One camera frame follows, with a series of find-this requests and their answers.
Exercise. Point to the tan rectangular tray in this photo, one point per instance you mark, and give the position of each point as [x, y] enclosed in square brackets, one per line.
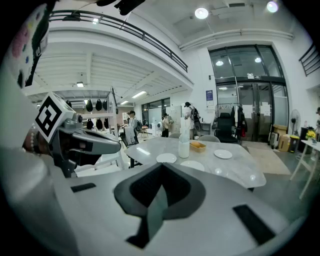
[197, 149]

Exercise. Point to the black standing fan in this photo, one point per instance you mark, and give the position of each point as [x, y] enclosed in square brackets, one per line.
[295, 117]

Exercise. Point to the yellow flowers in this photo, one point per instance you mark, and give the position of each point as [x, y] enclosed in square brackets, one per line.
[310, 135]

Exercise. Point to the black cabinet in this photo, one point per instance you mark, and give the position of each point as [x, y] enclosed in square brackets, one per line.
[305, 140]

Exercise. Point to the blue wall poster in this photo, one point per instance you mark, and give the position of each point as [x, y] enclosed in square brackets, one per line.
[209, 95]

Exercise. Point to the person's black patched top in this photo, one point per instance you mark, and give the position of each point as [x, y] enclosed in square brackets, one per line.
[22, 45]

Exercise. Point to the black balcony railing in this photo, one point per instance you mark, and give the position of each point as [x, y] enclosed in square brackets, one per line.
[310, 60]
[143, 36]

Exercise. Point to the white storage cabinet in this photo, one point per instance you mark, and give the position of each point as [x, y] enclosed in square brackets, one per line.
[177, 117]

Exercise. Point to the round ceiling lamp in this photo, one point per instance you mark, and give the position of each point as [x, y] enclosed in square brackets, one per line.
[201, 13]
[272, 6]

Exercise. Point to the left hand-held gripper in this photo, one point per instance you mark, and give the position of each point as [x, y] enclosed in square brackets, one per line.
[53, 117]

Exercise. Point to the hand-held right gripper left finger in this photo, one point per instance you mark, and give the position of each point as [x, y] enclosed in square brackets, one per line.
[100, 212]

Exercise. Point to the black bin yellow lid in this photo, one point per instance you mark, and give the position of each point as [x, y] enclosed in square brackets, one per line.
[293, 145]

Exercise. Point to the black gaming chair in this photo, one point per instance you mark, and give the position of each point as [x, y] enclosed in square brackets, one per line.
[225, 127]

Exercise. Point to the grey upholstered chair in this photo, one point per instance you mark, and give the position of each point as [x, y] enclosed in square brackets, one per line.
[208, 139]
[175, 136]

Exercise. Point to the cardboard box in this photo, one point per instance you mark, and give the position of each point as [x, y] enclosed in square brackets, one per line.
[283, 143]
[280, 129]

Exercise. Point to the person's left forearm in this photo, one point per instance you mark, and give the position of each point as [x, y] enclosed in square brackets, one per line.
[43, 145]

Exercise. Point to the white side table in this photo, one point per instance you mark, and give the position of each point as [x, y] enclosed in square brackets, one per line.
[312, 145]

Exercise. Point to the white plate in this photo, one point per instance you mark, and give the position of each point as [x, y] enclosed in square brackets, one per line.
[192, 165]
[166, 158]
[223, 154]

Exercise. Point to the black office chair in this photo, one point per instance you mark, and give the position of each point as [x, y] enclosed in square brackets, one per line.
[123, 140]

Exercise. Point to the silver suitcase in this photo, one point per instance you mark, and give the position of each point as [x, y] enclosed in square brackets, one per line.
[273, 140]

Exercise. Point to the black hanging coat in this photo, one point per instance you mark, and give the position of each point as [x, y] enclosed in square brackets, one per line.
[242, 120]

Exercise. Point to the row of black hanging bags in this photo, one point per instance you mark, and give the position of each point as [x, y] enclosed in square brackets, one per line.
[89, 105]

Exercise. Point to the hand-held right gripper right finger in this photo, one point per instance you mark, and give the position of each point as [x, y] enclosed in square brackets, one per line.
[212, 225]

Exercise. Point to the beige rug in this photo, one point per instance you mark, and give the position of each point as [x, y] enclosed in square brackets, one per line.
[267, 162]

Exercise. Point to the long ceiling light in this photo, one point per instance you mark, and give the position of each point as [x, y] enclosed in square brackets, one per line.
[139, 94]
[124, 102]
[80, 84]

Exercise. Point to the white rack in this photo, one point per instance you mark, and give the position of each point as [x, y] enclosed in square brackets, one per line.
[100, 115]

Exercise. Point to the glass entrance doors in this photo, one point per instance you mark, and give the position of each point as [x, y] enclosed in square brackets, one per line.
[250, 65]

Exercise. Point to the grey jacket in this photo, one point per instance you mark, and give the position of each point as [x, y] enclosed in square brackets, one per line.
[130, 136]

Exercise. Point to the white pitcher blue lid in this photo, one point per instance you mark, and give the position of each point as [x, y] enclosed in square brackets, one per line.
[184, 150]

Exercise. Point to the black head-mounted camera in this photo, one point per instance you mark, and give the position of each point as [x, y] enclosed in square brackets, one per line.
[127, 7]

